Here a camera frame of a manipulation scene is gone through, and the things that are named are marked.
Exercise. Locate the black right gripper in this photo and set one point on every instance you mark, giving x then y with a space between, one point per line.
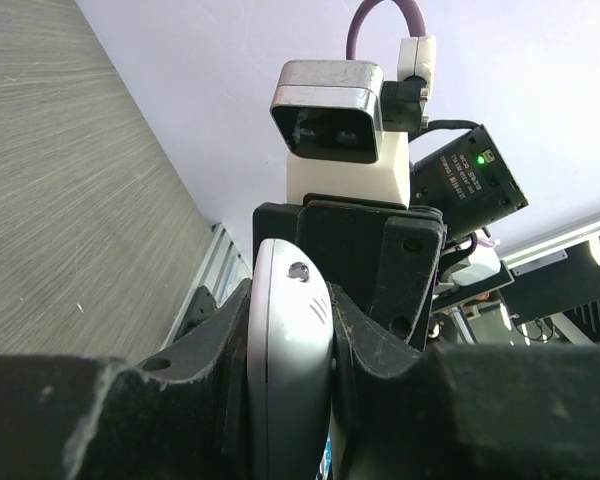
384 257

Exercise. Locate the white remote control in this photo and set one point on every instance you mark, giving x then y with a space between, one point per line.
289 363

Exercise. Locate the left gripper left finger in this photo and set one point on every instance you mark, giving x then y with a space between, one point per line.
179 414

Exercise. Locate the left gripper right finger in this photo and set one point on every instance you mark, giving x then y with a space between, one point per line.
459 411

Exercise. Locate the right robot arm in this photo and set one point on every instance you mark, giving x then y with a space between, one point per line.
469 182

